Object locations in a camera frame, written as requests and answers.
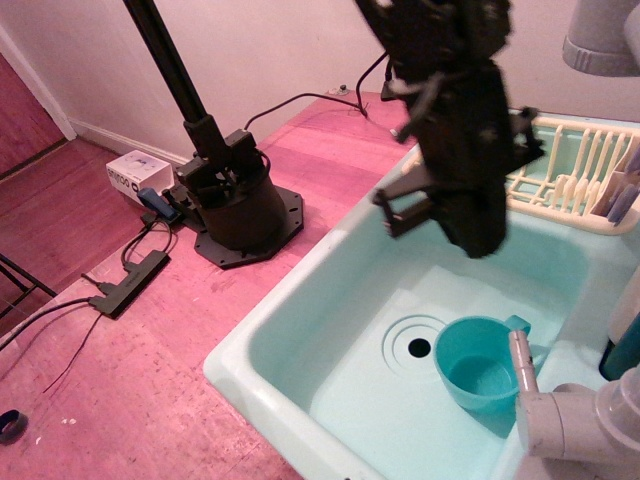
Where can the blue clamp handle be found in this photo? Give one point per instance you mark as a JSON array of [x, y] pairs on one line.
[[154, 202]]

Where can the cream dish drying rack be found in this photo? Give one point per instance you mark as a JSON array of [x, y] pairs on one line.
[[573, 182]]

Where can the black metal stand frame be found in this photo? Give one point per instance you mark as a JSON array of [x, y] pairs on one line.
[[26, 283]]

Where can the mint green toy sink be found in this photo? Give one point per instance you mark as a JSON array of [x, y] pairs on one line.
[[335, 366]]

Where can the black tape roll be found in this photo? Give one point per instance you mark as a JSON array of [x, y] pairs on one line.
[[13, 425]]

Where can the grey overhead pipe fitting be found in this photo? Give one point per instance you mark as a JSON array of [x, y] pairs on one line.
[[603, 38]]

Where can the purple utensils in holder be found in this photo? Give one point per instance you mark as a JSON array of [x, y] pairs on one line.
[[626, 191]]

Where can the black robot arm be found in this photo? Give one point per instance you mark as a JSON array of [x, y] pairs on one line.
[[441, 54]]

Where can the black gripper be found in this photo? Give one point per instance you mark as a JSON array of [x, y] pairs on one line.
[[469, 142]]

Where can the white cardboard box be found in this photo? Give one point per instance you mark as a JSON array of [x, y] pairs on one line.
[[136, 170]]

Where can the grey toy faucet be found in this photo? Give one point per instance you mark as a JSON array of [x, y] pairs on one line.
[[574, 423]]

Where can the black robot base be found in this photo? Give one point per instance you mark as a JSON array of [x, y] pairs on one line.
[[243, 216]]

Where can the teal plastic cup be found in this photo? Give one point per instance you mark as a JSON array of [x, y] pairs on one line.
[[473, 358]]

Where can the black usb hub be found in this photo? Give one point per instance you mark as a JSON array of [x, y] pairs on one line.
[[118, 297]]

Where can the teal soap bottle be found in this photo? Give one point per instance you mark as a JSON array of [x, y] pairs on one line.
[[622, 351]]

